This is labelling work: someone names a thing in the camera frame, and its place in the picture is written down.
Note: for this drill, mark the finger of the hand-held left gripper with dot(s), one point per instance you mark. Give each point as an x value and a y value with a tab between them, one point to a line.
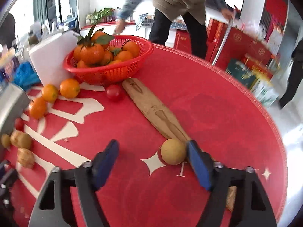
7	177

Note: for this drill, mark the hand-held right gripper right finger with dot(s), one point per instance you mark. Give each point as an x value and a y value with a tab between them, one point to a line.
198	167

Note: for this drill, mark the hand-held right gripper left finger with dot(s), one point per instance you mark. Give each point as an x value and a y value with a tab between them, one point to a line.
106	163

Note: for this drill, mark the round yellow-brown fruit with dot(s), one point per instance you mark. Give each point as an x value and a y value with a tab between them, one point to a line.
6	140
172	151

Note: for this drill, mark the grey tray with white inside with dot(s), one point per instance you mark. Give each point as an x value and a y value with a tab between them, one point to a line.
11	104

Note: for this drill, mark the orange mandarin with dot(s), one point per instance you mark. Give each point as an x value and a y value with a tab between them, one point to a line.
49	92
68	88
37	107

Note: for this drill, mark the tan walnut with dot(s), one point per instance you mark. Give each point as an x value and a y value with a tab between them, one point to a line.
21	140
26	158

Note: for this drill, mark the red round table mat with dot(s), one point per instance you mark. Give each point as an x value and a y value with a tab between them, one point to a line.
213	113

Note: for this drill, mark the long wooden board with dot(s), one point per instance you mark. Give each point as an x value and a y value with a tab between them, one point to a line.
161	115

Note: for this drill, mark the red plastic basket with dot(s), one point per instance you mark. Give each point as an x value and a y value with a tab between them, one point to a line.
111	74

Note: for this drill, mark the white and green box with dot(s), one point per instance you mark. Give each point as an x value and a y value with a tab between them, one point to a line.
265	92

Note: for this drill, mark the green gift box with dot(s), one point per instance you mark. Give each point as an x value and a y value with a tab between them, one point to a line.
243	74

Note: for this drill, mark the pile of mandarins with leaves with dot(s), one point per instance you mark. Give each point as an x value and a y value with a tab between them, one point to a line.
92	52

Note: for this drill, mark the white paper towel roll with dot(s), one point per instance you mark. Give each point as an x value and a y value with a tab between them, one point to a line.
54	56

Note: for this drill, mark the metal pole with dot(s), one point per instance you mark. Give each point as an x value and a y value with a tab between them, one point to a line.
221	42

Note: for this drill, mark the stack of red gift boxes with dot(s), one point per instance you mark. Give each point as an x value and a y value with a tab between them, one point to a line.
239	42

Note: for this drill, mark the blue checked cloth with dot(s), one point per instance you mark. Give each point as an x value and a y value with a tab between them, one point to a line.
144	21

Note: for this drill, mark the green potted plant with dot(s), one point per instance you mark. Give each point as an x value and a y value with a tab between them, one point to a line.
101	14

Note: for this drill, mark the glass door fridge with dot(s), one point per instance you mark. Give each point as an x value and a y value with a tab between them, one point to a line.
54	2

